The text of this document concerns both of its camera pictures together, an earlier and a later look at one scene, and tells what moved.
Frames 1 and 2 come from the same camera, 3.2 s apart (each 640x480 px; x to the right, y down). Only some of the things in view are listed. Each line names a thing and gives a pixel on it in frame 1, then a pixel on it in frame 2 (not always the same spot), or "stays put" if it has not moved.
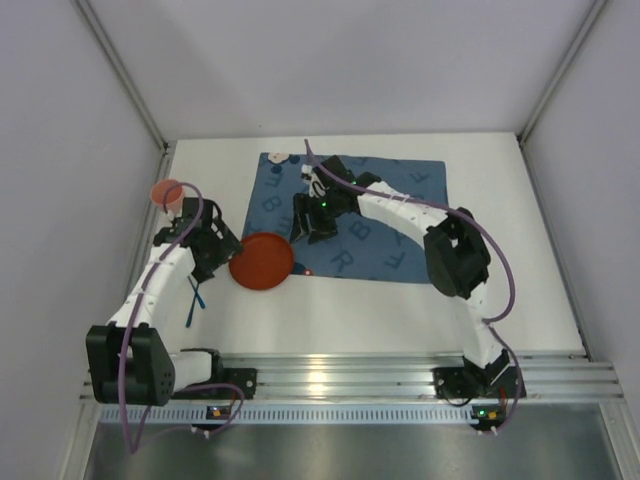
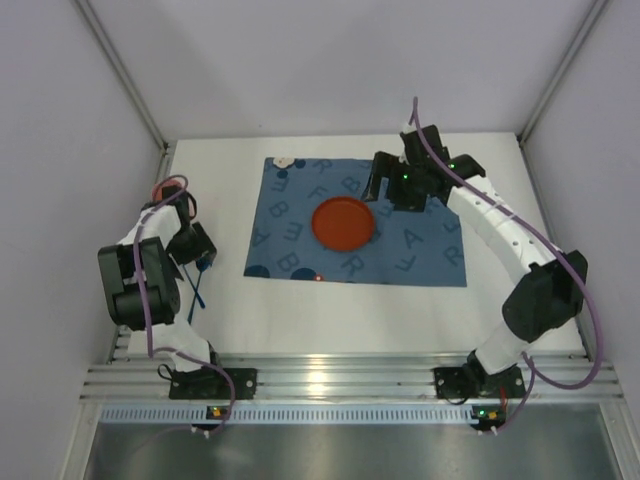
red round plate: x=265 y=261 -> x=343 y=223
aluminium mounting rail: x=570 y=375 stays put
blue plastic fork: x=201 y=302 stays put
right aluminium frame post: x=530 y=122 stays put
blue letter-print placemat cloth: x=364 y=247 stays put
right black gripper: x=310 y=220 -> x=386 y=176
